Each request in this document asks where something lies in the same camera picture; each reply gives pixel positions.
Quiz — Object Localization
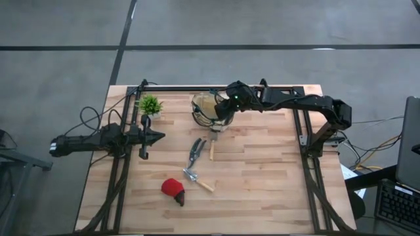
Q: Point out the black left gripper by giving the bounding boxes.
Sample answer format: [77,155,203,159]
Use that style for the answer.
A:
[127,113,166,161]

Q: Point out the wide steel trowel wooden handle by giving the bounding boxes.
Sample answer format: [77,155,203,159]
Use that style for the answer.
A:
[208,129,221,162]

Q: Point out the dark green pruning shears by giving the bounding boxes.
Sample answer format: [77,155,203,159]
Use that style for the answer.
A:
[187,137,208,170]

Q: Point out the red and black garden glove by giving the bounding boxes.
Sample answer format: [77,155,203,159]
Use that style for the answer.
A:
[159,177,186,208]

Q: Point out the narrow steel trowel wooden handle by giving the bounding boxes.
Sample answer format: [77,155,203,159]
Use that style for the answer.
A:
[182,167,215,193]

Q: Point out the beige gardening bag green trim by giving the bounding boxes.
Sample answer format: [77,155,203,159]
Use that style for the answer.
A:
[190,91,236,133]

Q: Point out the green plant in white pot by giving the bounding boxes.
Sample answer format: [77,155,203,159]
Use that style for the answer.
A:
[136,94,164,120]

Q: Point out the grey metal stand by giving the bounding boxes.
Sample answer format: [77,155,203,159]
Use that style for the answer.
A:
[0,128,54,236]

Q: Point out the white paper sheet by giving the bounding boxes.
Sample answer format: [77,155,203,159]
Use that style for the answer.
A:
[339,163,367,199]

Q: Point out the black side desk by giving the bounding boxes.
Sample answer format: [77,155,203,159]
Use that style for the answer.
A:
[344,165,400,191]

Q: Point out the black round chair seat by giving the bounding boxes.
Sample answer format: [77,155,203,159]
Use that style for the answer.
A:
[346,189,367,220]

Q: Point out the black keyboard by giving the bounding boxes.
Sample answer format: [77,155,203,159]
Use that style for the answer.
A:
[375,179,420,234]

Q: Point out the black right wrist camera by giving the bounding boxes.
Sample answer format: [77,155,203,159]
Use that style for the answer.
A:
[226,80,255,111]

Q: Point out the black metal table frame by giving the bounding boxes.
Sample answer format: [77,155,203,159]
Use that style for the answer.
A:
[78,78,357,235]

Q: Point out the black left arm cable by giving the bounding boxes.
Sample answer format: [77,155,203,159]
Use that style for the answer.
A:
[63,79,159,137]

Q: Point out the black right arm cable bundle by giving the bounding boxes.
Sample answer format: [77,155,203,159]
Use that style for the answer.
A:
[334,115,405,167]

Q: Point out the yellow cable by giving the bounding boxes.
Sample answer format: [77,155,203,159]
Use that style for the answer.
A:
[355,135,402,170]

